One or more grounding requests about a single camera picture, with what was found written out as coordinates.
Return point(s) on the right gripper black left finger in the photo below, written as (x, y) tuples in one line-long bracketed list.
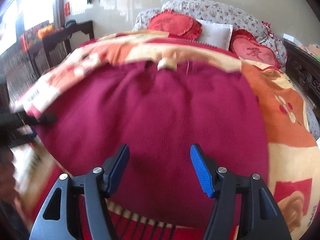
[(75, 204)]

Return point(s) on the maroon knit garment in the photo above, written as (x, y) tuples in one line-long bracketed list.
[(159, 114)]

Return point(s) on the person's left hand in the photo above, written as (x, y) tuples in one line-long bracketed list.
[(7, 191)]

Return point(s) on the orange item on table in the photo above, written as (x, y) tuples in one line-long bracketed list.
[(45, 31)]

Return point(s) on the dark wooden side table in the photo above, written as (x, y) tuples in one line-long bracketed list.
[(49, 42)]

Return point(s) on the red heart pillow right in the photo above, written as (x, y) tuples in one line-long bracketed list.
[(245, 46)]

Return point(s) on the red heart pillow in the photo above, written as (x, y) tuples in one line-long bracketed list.
[(245, 46), (176, 24)]

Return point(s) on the dark carved wooden nightstand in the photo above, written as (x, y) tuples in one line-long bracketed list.
[(304, 69)]

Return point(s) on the white square pillow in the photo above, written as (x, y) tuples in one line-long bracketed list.
[(215, 34)]

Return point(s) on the red heart pillow left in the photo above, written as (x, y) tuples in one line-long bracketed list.
[(176, 24)]

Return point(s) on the floral padded headboard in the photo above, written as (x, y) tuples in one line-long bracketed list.
[(223, 13)]

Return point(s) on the red wall sticker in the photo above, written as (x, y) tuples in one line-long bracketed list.
[(67, 9)]

